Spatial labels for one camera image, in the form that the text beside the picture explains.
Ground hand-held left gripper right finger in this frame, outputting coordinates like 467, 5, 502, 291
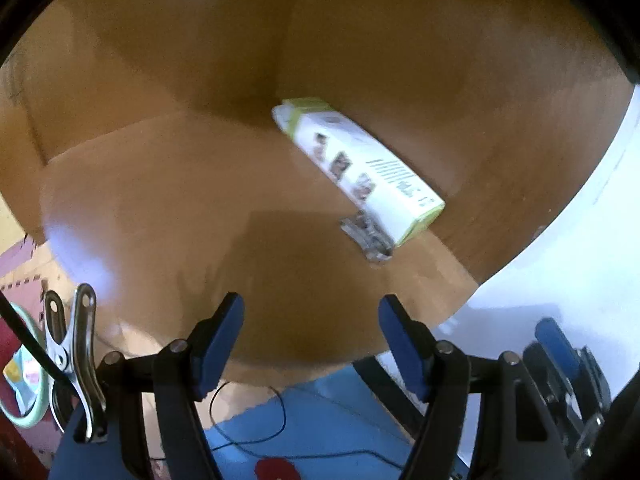
378, 295, 571, 480

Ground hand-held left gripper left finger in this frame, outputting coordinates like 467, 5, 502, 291
47, 291, 246, 480

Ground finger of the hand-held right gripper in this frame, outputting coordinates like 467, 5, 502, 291
534, 316, 585, 392

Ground red bucket green rim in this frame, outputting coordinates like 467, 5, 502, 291
0, 302, 52, 431

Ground teal floral tissue packet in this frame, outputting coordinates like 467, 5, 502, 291
2, 347, 45, 407

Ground black desk leg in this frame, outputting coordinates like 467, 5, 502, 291
351, 355, 432, 443

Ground blue foam mat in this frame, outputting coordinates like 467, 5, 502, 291
197, 367, 431, 480

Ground silver foil wrapper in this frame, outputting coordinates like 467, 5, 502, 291
339, 211, 394, 262

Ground red rug patch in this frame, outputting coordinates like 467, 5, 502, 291
254, 456, 301, 480

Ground metal spring clip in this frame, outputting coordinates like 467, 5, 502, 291
44, 283, 109, 444

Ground wooden corner desk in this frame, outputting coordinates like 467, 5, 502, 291
0, 0, 636, 396

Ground long white green box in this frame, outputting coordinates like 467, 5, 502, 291
271, 97, 447, 249

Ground pink foam mat tiles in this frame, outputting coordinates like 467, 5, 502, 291
0, 237, 48, 306

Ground thin black cable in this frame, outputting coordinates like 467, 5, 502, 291
207, 380, 418, 473

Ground thick black cable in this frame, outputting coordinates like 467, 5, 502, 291
0, 290, 76, 391

